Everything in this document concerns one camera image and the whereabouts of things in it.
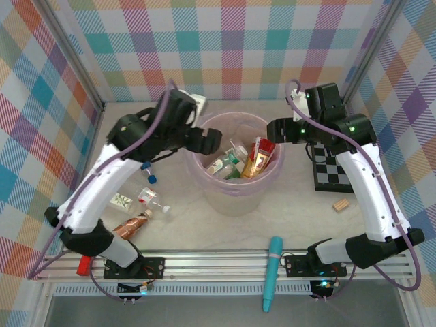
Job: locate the bin with plastic liner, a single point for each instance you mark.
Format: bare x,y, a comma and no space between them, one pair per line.
218,126

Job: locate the clear bottle with green band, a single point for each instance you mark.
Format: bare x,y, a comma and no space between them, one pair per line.
216,167

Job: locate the clear bottle with red print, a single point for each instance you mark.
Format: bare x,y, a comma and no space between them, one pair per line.
148,195

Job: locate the beige plastic waste bin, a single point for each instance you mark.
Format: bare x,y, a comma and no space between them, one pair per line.
235,204

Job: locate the black grey chessboard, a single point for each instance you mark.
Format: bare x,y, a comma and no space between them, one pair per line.
332,173

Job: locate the brown coffee bottle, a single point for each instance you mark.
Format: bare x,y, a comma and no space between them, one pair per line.
131,225

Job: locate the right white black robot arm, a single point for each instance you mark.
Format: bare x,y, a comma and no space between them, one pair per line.
368,190

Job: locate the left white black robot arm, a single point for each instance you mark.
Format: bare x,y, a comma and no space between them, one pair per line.
98,184

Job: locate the clear bottle with blue cap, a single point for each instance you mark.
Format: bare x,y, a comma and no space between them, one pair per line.
152,178

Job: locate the clear bottle with floral label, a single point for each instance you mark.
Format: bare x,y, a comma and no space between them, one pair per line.
121,201

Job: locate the small wooden block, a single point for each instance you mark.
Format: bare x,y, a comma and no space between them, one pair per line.
341,205

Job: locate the teal pen-shaped tool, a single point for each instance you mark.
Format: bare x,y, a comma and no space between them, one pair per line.
274,265

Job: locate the red block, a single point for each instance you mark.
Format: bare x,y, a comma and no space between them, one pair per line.
83,267

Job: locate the small black controller board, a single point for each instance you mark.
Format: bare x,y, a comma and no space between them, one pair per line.
323,286
131,289

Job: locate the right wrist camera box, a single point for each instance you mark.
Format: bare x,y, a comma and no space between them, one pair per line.
299,105

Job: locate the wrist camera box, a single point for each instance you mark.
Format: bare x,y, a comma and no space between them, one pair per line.
199,102
299,105

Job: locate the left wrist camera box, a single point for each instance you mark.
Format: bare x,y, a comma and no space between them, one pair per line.
199,102

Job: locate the aluminium frame post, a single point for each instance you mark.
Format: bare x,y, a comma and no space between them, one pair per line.
81,68
369,51

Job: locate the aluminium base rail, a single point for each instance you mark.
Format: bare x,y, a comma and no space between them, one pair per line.
221,265

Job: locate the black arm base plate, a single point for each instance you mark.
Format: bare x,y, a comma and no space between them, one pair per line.
296,265
153,267

